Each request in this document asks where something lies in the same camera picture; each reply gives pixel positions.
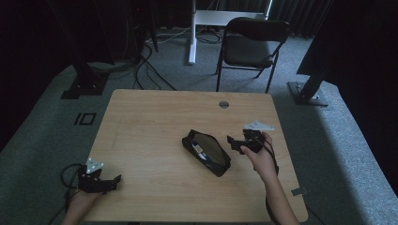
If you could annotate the person's right hand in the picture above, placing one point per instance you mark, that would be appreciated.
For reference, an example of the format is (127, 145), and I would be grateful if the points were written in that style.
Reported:
(263, 162)

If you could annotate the person's left hand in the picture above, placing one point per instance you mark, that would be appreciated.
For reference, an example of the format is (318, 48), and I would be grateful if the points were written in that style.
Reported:
(84, 200)

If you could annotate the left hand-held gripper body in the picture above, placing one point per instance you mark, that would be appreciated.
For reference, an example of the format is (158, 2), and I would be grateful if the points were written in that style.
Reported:
(89, 183)

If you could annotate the black folding chair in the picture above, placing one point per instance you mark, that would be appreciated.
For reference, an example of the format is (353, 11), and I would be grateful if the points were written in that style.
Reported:
(250, 47)

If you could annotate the white desk frame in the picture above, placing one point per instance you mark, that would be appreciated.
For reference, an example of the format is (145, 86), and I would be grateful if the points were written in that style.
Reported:
(194, 31)

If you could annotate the black pencil case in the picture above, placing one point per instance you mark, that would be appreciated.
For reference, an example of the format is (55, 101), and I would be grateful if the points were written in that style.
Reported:
(216, 156)

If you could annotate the dark equipment stand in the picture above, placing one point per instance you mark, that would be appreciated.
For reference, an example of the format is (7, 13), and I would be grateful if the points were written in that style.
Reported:
(140, 28)

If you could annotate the dark curtain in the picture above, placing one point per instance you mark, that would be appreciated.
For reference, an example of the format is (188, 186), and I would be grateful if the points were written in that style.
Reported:
(300, 15)

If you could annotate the grey tape piece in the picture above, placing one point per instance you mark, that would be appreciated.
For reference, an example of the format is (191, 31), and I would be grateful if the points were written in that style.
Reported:
(298, 191)

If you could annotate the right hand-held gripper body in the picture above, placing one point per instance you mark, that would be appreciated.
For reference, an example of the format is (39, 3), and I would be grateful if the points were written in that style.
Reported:
(255, 139)

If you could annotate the round grey table grommet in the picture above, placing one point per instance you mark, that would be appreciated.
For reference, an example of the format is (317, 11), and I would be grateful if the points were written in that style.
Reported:
(223, 104)

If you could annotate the black metal stand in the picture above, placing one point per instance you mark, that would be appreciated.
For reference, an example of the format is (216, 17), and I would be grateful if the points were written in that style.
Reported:
(86, 82)
(308, 92)

